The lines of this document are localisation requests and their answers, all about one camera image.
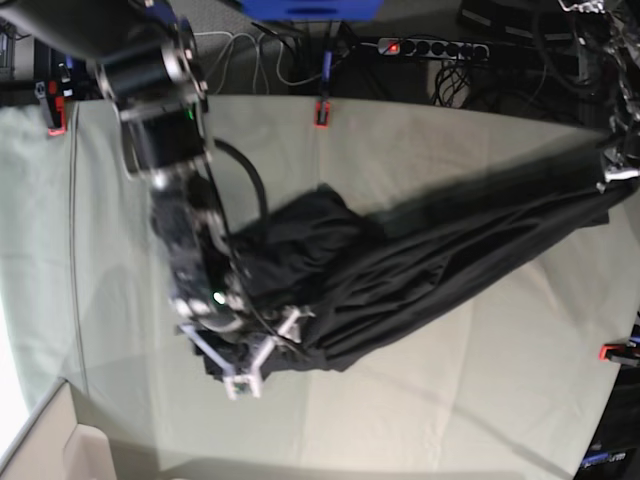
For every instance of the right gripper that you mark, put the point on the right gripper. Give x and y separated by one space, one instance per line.
218 307

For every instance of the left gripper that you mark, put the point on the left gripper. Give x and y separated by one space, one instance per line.
619 159

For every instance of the dark grey t-shirt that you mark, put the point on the dark grey t-shirt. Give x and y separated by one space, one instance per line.
372 280

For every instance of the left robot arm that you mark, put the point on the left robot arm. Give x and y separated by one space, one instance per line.
610 30

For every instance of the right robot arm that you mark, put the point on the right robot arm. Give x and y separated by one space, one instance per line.
145 63

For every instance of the red black clamp right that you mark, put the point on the red black clamp right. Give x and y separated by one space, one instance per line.
622 354

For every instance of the red black clamp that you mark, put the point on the red black clamp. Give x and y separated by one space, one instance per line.
622 354
322 113
52 106

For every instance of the red black clamp top centre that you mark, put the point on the red black clamp top centre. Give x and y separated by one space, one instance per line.
322 113

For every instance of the beige box corner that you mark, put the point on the beige box corner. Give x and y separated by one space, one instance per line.
53 444

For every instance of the light green table cloth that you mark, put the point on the light green table cloth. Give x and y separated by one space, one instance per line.
507 386

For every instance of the black power strip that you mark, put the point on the black power strip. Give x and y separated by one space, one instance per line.
433 49

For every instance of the red black clamp left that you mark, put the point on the red black clamp left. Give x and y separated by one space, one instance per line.
52 106

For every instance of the blue box top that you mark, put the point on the blue box top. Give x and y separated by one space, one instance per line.
359 10

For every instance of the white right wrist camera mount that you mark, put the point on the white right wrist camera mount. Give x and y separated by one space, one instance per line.
240 363

